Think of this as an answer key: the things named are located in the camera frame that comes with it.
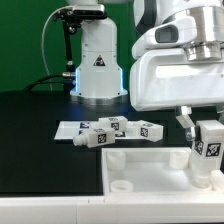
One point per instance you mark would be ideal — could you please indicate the white front fence bar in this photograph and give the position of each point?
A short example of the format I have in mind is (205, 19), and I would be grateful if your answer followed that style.
(74, 210)

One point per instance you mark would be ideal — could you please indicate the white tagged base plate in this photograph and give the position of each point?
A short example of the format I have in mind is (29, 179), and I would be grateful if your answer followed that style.
(68, 129)

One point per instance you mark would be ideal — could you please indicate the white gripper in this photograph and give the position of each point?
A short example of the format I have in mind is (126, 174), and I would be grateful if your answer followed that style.
(162, 79)

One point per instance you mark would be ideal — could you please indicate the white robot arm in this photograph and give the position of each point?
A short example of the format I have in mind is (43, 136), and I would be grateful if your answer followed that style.
(99, 76)

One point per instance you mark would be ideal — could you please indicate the white square tabletop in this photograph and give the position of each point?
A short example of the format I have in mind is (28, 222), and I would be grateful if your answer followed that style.
(155, 170)

